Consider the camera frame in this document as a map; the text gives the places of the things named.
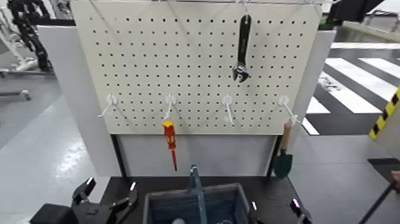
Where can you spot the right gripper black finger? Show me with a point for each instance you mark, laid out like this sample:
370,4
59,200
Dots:
254,209
299,210

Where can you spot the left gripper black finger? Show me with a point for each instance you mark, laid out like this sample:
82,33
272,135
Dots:
128,200
84,189

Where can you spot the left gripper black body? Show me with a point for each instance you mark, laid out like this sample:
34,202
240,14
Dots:
92,212

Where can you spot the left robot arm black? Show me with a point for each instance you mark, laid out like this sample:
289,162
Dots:
53,215

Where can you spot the thin black pole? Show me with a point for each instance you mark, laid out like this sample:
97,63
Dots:
376,203

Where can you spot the red yellow screwdriver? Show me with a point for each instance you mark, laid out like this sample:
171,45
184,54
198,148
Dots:
169,134

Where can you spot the white pegboard hook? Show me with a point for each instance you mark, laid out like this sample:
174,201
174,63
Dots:
227,100
284,100
170,100
110,100

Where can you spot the black floor mat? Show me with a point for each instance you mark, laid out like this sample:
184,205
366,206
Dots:
386,167

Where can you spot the white backing panel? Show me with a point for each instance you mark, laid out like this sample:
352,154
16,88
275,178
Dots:
65,94

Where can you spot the yellow black striped barrier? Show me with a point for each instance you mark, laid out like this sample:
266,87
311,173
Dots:
385,115

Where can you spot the beige perforated pegboard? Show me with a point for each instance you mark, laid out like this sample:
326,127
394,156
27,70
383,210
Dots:
187,62

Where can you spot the black adjustable wrench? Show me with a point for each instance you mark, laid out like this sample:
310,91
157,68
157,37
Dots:
243,40

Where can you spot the dark monitor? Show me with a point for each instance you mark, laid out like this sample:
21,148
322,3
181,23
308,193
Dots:
350,11

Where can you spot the black stand post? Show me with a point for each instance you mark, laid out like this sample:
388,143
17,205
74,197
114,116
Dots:
272,156
120,159

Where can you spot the white metal machine frame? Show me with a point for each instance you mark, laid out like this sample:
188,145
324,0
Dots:
12,50

